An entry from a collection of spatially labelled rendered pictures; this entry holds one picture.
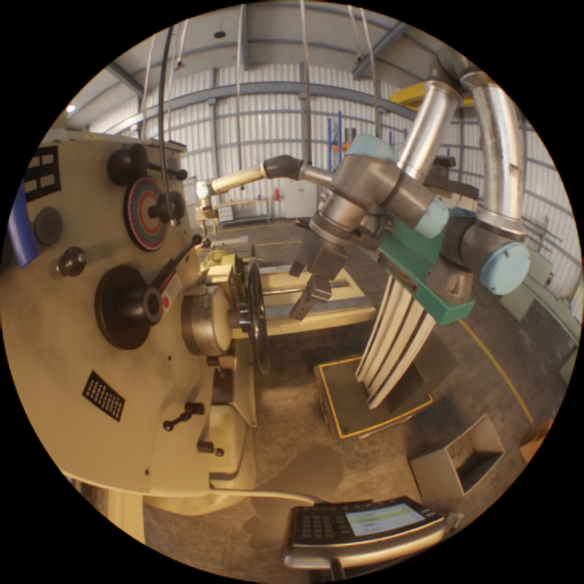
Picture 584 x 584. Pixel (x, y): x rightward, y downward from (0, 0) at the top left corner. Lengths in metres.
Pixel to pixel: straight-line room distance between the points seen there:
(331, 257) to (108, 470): 0.47
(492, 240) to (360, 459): 1.68
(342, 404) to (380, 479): 0.79
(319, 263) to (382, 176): 0.16
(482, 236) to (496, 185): 0.10
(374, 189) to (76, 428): 0.51
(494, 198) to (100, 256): 0.65
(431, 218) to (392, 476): 1.81
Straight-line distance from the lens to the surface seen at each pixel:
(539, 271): 5.04
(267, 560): 1.91
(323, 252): 0.28
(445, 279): 0.54
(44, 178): 0.32
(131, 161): 0.37
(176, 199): 0.42
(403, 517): 0.56
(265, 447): 1.75
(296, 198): 7.40
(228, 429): 1.21
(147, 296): 0.32
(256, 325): 0.44
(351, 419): 1.50
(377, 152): 0.29
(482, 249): 0.41
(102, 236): 0.36
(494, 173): 0.41
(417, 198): 0.31
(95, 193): 0.37
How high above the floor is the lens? 1.71
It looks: 35 degrees down
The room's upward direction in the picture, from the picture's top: 2 degrees counter-clockwise
